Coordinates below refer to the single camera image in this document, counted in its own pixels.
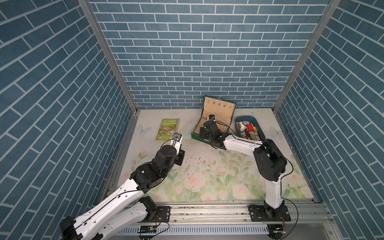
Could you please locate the green jewelry box beige lining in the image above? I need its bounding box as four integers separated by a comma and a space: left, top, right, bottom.
191, 95, 237, 145

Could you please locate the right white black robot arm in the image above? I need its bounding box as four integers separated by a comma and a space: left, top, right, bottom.
199, 120, 288, 210

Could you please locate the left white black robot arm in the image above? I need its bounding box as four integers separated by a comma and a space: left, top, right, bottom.
60, 136, 185, 240

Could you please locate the green treehouse paperback book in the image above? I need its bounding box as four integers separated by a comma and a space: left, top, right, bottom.
155, 119, 179, 142

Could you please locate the teal tray of small items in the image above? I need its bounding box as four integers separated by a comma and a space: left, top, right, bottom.
235, 116, 266, 141

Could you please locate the left green circuit board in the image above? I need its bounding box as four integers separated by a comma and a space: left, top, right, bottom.
138, 226, 157, 235

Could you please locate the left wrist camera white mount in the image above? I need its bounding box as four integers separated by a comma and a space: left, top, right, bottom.
171, 133, 183, 148

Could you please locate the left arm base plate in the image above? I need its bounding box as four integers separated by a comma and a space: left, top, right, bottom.
142, 206, 171, 223

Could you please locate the white perforated cable duct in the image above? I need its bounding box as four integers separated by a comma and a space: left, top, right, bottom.
115, 224, 269, 237

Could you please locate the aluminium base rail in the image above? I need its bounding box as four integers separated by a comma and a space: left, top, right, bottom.
119, 201, 334, 226

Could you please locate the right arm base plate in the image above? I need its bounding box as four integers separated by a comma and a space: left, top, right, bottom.
248, 204, 292, 222

